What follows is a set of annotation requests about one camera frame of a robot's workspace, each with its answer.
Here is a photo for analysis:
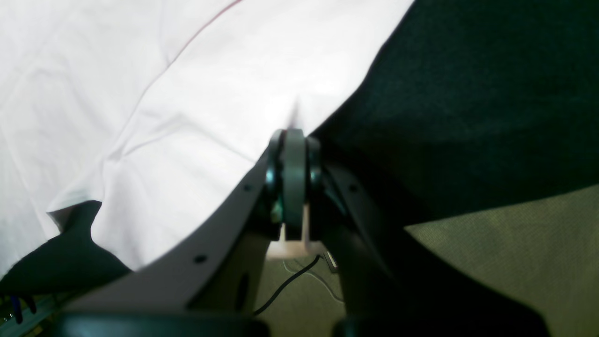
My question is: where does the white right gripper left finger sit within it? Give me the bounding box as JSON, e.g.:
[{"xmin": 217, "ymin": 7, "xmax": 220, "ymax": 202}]
[{"xmin": 66, "ymin": 130, "xmax": 287, "ymax": 314}]

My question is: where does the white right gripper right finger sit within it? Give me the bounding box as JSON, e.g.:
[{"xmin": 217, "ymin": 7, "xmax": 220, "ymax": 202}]
[{"xmin": 306, "ymin": 137, "xmax": 548, "ymax": 337}]

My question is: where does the pink T-shirt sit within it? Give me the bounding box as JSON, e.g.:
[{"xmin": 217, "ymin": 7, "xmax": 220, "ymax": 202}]
[{"xmin": 0, "ymin": 0, "xmax": 412, "ymax": 277}]

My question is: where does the black table cloth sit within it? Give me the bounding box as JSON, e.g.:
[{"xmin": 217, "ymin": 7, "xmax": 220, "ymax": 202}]
[{"xmin": 1, "ymin": 0, "xmax": 598, "ymax": 300}]

